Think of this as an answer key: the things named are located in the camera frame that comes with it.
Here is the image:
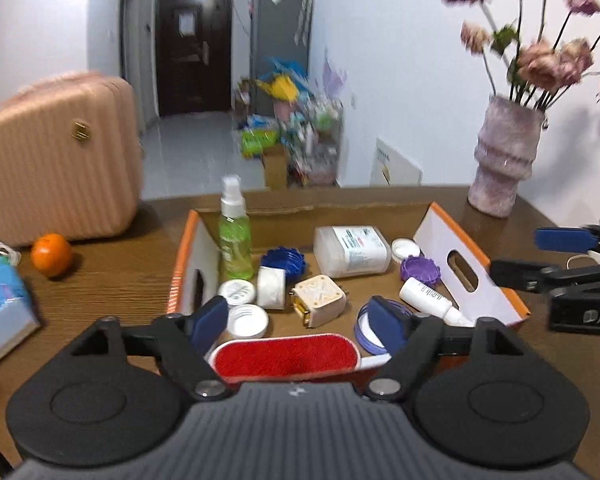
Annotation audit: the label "white round lid with label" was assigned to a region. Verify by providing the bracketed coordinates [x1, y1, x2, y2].
[218, 278, 257, 308]

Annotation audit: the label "pink ribbed suitcase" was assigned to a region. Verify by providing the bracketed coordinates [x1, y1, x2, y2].
[0, 72, 143, 246]

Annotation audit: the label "pink textured vase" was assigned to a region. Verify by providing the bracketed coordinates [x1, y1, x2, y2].
[468, 96, 545, 219]

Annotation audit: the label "brown cardboard box on floor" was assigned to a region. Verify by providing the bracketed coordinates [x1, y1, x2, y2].
[262, 144, 288, 190]

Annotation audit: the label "orange fruit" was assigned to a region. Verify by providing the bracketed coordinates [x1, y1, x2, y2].
[30, 233, 73, 278]

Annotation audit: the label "wire rack with clutter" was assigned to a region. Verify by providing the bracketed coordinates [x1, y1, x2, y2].
[280, 99, 343, 188]

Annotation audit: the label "dark brown door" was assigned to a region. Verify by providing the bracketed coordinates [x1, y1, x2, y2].
[156, 0, 233, 117]

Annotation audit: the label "white round cap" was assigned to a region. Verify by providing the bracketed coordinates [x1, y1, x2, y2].
[226, 304, 268, 339]

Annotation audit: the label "white small jar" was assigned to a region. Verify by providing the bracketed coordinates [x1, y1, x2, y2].
[257, 266, 286, 310]

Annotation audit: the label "green spray bottle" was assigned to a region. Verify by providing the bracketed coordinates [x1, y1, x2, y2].
[219, 174, 253, 281]

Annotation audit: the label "beige cube charger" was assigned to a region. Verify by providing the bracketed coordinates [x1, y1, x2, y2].
[290, 274, 347, 328]

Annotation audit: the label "dried pink roses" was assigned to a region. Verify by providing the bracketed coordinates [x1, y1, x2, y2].
[441, 0, 600, 113]

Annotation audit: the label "white square plastic bottle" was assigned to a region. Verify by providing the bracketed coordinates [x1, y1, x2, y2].
[313, 226, 391, 278]

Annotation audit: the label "purple round lid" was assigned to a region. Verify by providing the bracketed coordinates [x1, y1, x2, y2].
[400, 256, 441, 288]

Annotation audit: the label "white charging cable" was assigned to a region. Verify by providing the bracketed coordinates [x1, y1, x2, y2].
[564, 252, 600, 269]

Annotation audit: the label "blue round lid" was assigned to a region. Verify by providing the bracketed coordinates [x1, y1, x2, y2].
[260, 246, 306, 285]

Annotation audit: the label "white lotion tube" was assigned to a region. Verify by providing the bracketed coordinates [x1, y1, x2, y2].
[399, 278, 475, 327]

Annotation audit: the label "orange white cardboard box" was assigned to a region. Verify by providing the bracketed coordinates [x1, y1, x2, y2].
[166, 195, 530, 338]

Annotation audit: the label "blue tissue pack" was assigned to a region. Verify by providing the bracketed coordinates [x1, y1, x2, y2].
[0, 256, 41, 361]

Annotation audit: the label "red white lint brush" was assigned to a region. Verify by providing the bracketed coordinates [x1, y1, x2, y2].
[209, 333, 390, 384]

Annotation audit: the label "white board leaning on wall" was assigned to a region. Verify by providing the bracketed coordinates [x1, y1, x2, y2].
[370, 138, 422, 188]

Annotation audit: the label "grey refrigerator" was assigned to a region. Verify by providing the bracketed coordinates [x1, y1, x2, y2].
[249, 0, 313, 82]

